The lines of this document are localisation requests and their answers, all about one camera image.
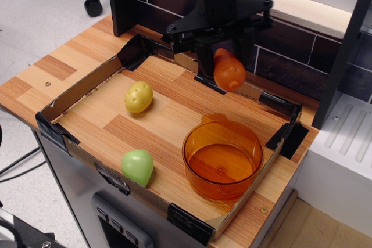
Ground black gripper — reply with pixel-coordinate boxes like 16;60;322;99
166;0;273;80

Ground orange toy carrot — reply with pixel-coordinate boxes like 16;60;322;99
213;48;246;91

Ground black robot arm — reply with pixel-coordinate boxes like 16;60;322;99
166;0;273;79

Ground orange transparent plastic pot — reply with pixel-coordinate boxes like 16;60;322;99
182;114;264;200

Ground yellow toy potato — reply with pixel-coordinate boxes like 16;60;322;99
124;81;153;113

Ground green toy pear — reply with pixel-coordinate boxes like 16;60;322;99
121;149;153;187

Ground white toy sink drainboard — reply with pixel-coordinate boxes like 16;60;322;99
309;94;371;178

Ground grey oven control panel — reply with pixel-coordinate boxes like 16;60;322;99
91;193;155;248

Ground black floor cable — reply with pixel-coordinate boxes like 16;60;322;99
0;146;47;184

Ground black metal base plate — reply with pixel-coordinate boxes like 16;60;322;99
13;216;66;248

